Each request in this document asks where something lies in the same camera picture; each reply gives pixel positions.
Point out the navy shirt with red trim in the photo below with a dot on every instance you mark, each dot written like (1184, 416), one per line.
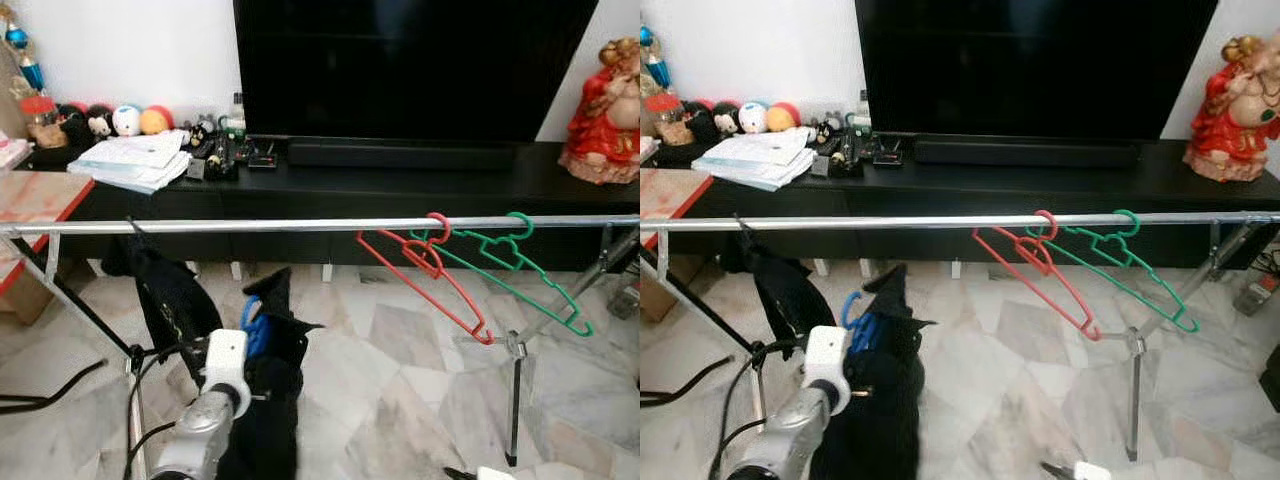
(270, 420)
(880, 430)

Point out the blue plastic hanger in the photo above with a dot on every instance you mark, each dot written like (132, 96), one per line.
(872, 330)
(262, 330)

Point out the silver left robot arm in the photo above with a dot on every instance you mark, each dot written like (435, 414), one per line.
(200, 440)
(790, 440)

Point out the red plastic hanger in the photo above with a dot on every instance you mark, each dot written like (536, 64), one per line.
(485, 338)
(1092, 333)

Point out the green plastic hanger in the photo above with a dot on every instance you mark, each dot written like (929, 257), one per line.
(1190, 325)
(585, 328)

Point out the black television cabinet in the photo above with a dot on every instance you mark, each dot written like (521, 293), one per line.
(400, 192)
(1020, 190)

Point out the silver metal clothes rack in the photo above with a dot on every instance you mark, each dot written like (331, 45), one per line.
(250, 225)
(900, 222)

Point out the black printed t-shirt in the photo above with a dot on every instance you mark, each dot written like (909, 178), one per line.
(785, 295)
(170, 300)

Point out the marble folding table red edge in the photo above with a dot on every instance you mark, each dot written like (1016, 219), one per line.
(40, 195)
(665, 190)

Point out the red robed figurine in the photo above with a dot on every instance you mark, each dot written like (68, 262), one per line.
(600, 120)
(1230, 115)

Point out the black flat television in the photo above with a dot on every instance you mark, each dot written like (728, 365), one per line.
(1030, 65)
(410, 65)

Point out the jar with red lid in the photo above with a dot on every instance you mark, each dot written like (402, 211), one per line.
(42, 120)
(667, 118)

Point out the clear bottle green label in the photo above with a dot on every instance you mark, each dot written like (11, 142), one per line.
(234, 120)
(860, 115)

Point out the stack of white papers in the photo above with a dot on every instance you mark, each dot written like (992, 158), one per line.
(755, 158)
(130, 160)

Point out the black and white plush toy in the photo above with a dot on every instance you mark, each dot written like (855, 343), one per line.
(100, 122)
(726, 120)

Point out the blue hanging ornament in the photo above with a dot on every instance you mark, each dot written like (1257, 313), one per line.
(650, 65)
(18, 40)

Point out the orange round toy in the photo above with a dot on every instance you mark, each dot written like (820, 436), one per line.
(782, 117)
(157, 120)

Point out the white round toy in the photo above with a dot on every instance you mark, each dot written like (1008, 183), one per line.
(753, 117)
(127, 120)

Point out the small pink white paper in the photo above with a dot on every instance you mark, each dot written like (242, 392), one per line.
(12, 155)

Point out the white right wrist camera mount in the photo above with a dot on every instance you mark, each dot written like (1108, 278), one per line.
(497, 474)
(1092, 472)

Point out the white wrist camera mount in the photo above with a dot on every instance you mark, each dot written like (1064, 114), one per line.
(1092, 472)
(225, 355)
(828, 352)
(497, 474)

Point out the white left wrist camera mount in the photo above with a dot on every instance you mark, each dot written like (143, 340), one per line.
(828, 352)
(225, 355)

